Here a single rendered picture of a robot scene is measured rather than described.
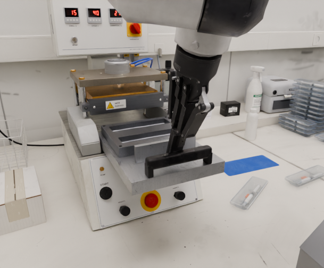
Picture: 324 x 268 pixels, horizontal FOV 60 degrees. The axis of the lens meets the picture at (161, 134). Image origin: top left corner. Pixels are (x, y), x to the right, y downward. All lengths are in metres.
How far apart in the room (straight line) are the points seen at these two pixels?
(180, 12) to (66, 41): 0.73
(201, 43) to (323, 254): 0.45
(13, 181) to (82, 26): 0.53
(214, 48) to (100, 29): 0.65
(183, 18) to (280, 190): 0.77
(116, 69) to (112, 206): 0.40
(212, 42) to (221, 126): 0.98
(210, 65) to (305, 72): 1.79
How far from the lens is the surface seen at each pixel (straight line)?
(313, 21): 2.18
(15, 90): 1.37
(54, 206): 0.91
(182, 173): 0.59
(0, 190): 0.88
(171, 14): 0.33
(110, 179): 0.77
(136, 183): 0.55
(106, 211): 0.78
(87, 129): 0.77
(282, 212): 0.90
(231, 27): 0.33
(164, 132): 0.74
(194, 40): 0.43
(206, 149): 0.60
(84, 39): 1.02
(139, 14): 0.34
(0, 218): 0.84
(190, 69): 0.45
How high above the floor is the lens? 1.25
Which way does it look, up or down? 21 degrees down
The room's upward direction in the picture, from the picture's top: straight up
